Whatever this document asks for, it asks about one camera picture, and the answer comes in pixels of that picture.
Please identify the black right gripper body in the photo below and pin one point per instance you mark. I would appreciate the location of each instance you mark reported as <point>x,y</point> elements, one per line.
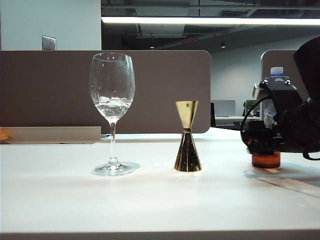
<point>297,130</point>

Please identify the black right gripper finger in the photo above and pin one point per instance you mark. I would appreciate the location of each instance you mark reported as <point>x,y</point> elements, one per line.
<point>265,135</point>

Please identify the small amber measuring cup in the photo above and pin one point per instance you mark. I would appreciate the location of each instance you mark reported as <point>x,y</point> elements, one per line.
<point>265,161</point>

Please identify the gold double jigger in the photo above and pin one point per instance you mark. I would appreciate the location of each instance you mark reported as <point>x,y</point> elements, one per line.
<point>187,152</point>

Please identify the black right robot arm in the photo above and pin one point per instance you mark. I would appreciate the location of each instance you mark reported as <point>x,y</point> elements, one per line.
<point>310,62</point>

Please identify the clear plastic water bottle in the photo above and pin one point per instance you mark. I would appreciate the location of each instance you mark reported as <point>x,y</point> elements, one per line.
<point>277,71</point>

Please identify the clear wine glass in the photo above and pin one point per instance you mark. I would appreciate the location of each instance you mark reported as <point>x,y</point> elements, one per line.
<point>112,87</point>

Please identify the green potted plant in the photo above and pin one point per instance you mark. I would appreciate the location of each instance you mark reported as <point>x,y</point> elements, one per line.
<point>250,105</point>

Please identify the white background desk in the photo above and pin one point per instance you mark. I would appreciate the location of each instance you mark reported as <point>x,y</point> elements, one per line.
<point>232,119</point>

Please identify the grey background desk screen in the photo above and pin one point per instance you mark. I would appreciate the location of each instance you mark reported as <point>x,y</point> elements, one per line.
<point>223,108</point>

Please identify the black office chair back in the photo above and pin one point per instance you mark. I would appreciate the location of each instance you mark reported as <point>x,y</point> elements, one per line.
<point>212,115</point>

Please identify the long ceiling light strip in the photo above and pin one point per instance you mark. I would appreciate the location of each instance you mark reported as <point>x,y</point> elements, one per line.
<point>200,21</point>

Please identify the wide brown desk partition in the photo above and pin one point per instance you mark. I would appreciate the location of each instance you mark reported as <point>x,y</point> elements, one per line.
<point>50,87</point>

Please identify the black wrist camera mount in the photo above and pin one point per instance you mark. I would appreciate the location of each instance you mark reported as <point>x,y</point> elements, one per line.
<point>282,90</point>

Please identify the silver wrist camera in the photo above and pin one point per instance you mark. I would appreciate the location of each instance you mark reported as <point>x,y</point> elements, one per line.
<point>260,91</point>

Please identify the metal wall switch plate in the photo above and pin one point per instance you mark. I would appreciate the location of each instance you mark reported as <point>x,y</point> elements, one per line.
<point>48,43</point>

